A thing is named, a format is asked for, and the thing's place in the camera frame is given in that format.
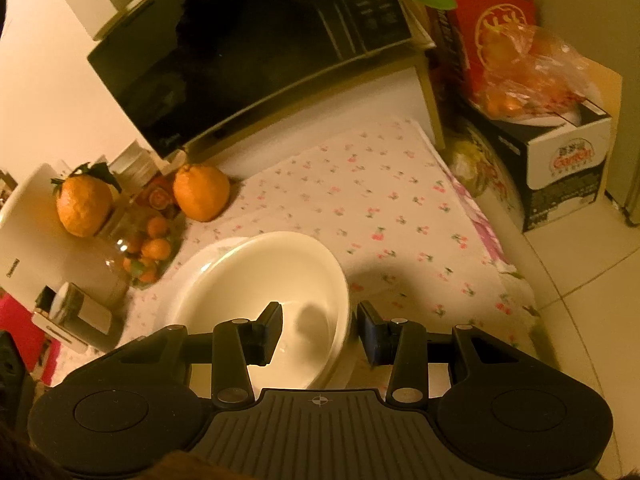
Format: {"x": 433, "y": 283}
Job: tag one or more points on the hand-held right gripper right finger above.
{"x": 367, "y": 332}

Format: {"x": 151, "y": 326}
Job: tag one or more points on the white rectangular device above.
{"x": 52, "y": 329}

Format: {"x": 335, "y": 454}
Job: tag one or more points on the orange patterned can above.
{"x": 160, "y": 197}

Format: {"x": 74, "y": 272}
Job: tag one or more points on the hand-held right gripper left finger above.
{"x": 270, "y": 330}

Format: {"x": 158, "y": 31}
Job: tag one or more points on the bright pink cloth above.
{"x": 20, "y": 320}

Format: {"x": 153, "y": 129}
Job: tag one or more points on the leafy orange citrus fruit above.
{"x": 82, "y": 207}

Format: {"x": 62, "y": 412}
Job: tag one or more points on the grey refrigerator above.
{"x": 631, "y": 195}

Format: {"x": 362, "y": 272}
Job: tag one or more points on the large cream bowl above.
{"x": 300, "y": 270}

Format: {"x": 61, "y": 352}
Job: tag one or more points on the white electric kettle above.
{"x": 45, "y": 255}

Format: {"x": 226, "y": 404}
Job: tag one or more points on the plastic bag of oranges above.
{"x": 540, "y": 75}

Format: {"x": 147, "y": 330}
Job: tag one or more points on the black microwave oven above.
{"x": 240, "y": 50}

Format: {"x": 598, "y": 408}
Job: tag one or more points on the dark jar with white lid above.
{"x": 95, "y": 320}

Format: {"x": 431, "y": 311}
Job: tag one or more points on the black and white carton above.
{"x": 565, "y": 180}

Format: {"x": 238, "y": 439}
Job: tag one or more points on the glass jar of small oranges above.
{"x": 145, "y": 250}

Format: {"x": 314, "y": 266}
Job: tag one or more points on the red gift box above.
{"x": 495, "y": 20}

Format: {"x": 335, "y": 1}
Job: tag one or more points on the cherry print tablecloth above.
{"x": 375, "y": 200}

